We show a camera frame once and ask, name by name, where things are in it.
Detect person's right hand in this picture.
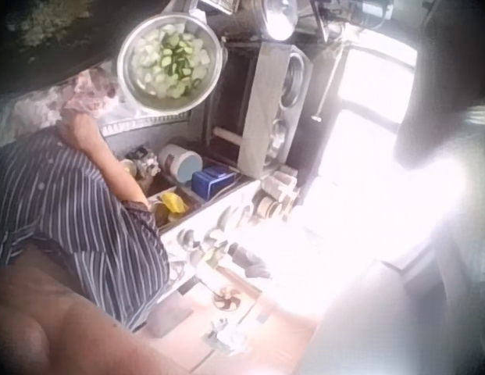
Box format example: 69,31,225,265
70,69,124,118

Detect steel bowl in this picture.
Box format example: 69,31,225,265
116,13,224,116

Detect cut cucumber pieces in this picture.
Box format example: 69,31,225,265
130,23,212,99

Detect floral cloth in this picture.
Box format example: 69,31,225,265
7,80,77,134

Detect pile of green vegetables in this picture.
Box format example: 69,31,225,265
7,0,93,45

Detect white jar with blue lid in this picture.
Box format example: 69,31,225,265
157,143,204,185

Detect wooden rolling pin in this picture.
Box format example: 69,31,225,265
212,126,245,146

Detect blue plastic box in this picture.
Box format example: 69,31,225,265
191,164,237,198

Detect steel plate rack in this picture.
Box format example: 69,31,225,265
241,41,314,177

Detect row of steel utensils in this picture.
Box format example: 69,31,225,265
173,202,262,277

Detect steel pot lid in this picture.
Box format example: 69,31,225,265
261,0,300,42

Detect small table fan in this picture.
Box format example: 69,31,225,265
211,284,243,313

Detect crumpled white paper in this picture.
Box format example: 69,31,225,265
205,318,247,348

